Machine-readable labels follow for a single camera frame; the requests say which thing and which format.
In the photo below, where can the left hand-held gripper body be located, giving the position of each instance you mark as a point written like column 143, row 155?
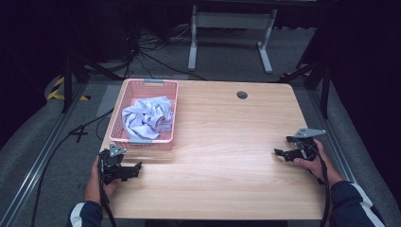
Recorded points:
column 111, row 164

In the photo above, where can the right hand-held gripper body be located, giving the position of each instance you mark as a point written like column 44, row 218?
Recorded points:
column 307, row 142

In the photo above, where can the white patterned towel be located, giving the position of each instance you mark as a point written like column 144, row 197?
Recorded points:
column 145, row 118

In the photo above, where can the pink plastic basket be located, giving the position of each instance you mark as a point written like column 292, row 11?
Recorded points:
column 129, row 91

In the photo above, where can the person's right hand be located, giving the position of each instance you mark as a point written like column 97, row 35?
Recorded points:
column 321, row 165

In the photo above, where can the person's left hand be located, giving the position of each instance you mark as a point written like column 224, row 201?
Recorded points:
column 93, row 189

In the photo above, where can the black metal stand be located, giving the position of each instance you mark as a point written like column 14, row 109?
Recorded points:
column 325, row 91
column 67, row 85

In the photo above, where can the round grey table grommet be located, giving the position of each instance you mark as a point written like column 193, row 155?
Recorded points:
column 242, row 95

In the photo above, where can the yellow black hazard tape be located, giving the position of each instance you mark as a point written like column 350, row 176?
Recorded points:
column 54, row 94

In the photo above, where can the aluminium floor rail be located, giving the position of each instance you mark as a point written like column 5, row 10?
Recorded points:
column 38, row 164
column 327, row 126

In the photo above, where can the grey metal desk frame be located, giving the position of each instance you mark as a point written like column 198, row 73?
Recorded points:
column 231, row 20

